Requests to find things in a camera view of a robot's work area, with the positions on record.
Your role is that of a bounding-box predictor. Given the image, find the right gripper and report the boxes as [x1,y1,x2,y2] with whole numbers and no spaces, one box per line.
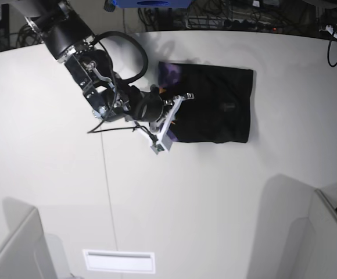
[126,85,195,142]

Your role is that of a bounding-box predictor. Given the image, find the black T-shirt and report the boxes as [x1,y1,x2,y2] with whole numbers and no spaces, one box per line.
[158,62,254,144]

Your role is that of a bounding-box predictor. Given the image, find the black power strip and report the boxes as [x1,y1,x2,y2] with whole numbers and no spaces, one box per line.
[222,19,278,32]

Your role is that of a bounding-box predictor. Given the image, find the blue box behind table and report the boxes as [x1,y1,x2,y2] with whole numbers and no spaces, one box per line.
[112,0,192,9]

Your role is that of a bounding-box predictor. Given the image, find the grey partition panel right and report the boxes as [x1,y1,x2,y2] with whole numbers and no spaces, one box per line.
[284,188,337,279]

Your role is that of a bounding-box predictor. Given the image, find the grey partition panel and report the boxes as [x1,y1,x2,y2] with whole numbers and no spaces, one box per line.
[0,197,58,278]
[284,188,337,279]

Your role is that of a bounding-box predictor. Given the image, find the grey partition panel left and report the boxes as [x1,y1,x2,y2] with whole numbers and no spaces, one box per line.
[0,197,58,278]

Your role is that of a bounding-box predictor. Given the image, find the coiled black cable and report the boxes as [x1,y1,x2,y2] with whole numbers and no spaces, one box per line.
[16,22,46,48]

